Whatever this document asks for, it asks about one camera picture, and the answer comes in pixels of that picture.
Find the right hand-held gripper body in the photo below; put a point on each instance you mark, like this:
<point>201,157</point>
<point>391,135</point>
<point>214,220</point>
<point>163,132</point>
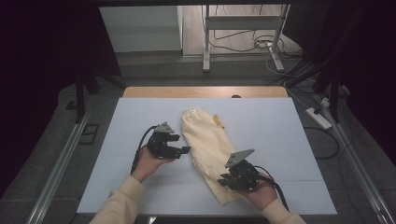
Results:
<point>244,175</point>

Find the white metal stand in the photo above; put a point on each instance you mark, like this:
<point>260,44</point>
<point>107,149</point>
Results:
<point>239,22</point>

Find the light blue mat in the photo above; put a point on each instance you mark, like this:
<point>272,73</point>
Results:
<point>140,112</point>

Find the person's left hand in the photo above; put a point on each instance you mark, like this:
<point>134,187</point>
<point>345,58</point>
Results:
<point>149,165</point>

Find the dark curtain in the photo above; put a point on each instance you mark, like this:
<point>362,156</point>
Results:
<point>40,62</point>
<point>367,62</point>

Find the white plug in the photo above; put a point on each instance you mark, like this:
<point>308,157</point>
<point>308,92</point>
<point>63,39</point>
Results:
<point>325,102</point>

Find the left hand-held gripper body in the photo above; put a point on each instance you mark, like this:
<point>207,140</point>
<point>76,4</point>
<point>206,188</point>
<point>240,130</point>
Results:
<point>160,146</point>

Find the white power strip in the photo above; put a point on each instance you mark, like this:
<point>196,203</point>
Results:
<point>318,118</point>

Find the cream baby pants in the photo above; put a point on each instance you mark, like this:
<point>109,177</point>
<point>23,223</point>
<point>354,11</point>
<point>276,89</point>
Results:
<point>208,143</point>

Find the aluminium rail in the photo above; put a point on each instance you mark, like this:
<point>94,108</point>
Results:
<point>358,168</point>
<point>57,174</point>

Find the person's right hand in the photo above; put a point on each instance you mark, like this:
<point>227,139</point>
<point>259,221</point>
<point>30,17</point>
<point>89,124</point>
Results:
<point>263,194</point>

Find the black metal stand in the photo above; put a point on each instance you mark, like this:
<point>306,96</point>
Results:
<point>80,96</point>
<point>333,99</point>

